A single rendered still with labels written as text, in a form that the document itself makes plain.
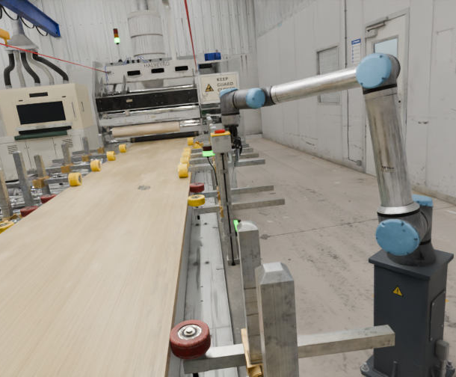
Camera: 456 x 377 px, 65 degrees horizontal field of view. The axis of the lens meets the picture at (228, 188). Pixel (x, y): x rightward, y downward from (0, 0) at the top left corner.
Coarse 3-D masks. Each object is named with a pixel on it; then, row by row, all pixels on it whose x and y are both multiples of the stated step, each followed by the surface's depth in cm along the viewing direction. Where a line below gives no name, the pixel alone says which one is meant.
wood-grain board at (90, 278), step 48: (144, 144) 407; (96, 192) 199; (144, 192) 189; (0, 240) 137; (48, 240) 132; (96, 240) 127; (144, 240) 123; (0, 288) 99; (48, 288) 96; (96, 288) 94; (144, 288) 91; (0, 336) 77; (48, 336) 75; (96, 336) 74; (144, 336) 72
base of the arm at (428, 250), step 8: (416, 248) 148; (424, 248) 147; (432, 248) 150; (392, 256) 153; (400, 256) 150; (408, 256) 148; (416, 256) 148; (424, 256) 147; (432, 256) 148; (408, 264) 149; (416, 264) 147; (424, 264) 147
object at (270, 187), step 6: (252, 186) 195; (258, 186) 194; (264, 186) 194; (270, 186) 194; (204, 192) 193; (210, 192) 193; (216, 192) 193; (234, 192) 193; (240, 192) 194; (246, 192) 194; (252, 192) 194
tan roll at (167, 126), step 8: (112, 128) 429; (120, 128) 428; (128, 128) 428; (136, 128) 428; (144, 128) 428; (152, 128) 428; (160, 128) 429; (168, 128) 430; (176, 128) 431; (120, 136) 430; (128, 136) 433
